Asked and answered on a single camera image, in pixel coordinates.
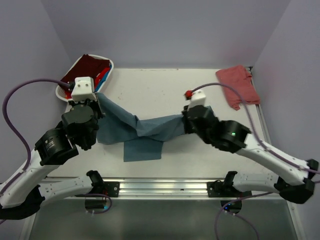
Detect blue t shirt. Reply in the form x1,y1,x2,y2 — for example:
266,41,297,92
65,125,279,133
96,93,195,162

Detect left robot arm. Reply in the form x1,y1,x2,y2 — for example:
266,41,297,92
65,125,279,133
0,99,105,220

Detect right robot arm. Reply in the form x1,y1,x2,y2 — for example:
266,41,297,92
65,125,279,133
182,105,319,204

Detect white laundry basket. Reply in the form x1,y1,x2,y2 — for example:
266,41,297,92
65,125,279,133
61,54,114,92

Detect red and blue clothes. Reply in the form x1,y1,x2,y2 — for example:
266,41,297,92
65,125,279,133
60,63,113,101

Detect dark red t shirt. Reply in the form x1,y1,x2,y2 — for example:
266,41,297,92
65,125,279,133
61,54,110,87

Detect pink folded t shirt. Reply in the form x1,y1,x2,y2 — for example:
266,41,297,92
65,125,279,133
215,65,261,111

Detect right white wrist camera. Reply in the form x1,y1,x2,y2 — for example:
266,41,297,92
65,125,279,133
184,90,206,110

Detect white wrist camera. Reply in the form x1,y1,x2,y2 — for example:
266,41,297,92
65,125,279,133
69,76,97,102
184,90,206,110

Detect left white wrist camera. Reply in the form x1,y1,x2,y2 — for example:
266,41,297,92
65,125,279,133
69,76,97,102

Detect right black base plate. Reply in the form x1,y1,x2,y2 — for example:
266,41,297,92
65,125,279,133
206,180,252,198

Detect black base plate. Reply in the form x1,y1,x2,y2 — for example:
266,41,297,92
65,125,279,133
206,180,252,198
95,181,120,198

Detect aluminium mounting rail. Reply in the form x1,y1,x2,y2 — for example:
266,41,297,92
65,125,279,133
44,176,276,200

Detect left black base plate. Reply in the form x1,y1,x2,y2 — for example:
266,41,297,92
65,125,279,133
95,181,120,198

